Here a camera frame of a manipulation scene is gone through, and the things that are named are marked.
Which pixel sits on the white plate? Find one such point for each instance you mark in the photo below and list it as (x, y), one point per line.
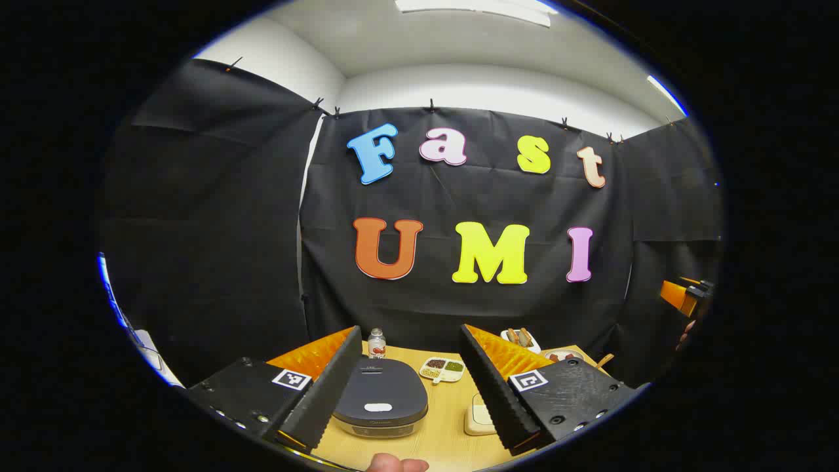
(564, 356)

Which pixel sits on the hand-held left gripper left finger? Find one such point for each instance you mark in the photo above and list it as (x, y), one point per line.
(328, 393)

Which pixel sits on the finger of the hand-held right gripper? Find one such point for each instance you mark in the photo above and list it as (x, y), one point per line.
(675, 296)

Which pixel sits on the toast slice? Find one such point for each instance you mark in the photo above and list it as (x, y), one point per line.
(512, 337)
(525, 337)

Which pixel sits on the white divided dish of beans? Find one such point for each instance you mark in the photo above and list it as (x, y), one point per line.
(442, 368)

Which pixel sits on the white papers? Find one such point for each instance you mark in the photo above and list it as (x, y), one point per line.
(157, 360)

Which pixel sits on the black backdrop cloth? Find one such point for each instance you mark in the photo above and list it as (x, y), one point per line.
(459, 196)

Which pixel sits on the small clear bottle red label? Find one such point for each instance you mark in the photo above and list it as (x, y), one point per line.
(376, 344)

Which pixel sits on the dark grey rice cooker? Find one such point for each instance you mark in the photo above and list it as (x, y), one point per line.
(383, 390)

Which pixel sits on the computer monitor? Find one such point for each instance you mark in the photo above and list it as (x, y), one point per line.
(111, 292)

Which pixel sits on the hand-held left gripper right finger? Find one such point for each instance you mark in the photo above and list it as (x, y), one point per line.
(495, 393)

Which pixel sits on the white toaster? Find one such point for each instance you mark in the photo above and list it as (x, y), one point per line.
(527, 346)

